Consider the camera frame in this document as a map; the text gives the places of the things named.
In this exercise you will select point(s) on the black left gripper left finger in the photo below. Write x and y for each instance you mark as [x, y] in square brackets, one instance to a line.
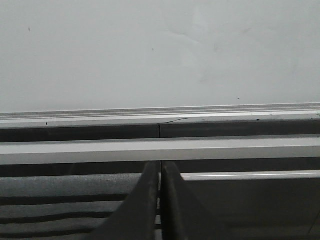
[135, 218]

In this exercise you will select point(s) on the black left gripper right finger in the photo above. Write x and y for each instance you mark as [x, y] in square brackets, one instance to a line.
[240, 199]

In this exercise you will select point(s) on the white whiteboard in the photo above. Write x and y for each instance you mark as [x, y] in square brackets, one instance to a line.
[69, 55]

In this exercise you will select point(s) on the white metal pegboard frame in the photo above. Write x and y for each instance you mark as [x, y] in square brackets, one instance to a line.
[65, 190]

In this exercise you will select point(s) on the aluminium whiteboard tray rail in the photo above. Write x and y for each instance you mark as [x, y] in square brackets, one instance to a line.
[160, 115]

